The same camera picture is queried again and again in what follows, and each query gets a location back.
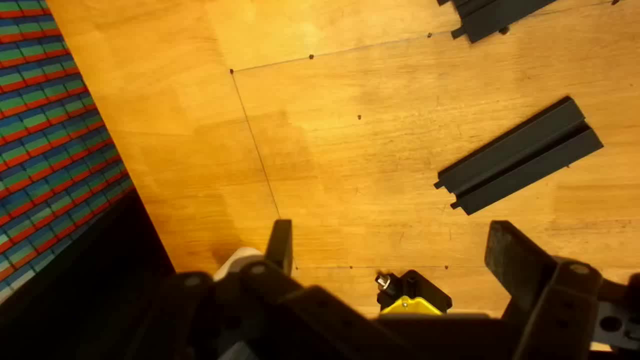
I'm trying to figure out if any black and yellow clamp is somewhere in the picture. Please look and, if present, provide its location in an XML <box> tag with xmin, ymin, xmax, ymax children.
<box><xmin>374</xmin><ymin>269</ymin><xmax>454</xmax><ymax>317</ymax></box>

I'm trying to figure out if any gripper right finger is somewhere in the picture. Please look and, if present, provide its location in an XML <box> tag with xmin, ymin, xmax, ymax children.
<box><xmin>484</xmin><ymin>220</ymin><xmax>640</xmax><ymax>360</ymax></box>

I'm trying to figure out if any white round object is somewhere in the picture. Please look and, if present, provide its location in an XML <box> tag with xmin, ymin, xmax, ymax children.
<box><xmin>213</xmin><ymin>246</ymin><xmax>266</xmax><ymax>282</ymax></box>

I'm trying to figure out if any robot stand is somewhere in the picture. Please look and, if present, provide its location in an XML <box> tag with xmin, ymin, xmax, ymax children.
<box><xmin>0</xmin><ymin>189</ymin><xmax>177</xmax><ymax>360</ymax></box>

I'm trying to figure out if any black track piece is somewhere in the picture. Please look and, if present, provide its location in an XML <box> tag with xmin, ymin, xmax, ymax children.
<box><xmin>437</xmin><ymin>0</ymin><xmax>557</xmax><ymax>45</ymax></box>
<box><xmin>433</xmin><ymin>96</ymin><xmax>605</xmax><ymax>216</ymax></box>

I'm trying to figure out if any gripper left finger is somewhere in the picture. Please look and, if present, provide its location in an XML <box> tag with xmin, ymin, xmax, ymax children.
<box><xmin>135</xmin><ymin>219</ymin><xmax>401</xmax><ymax>360</ymax></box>

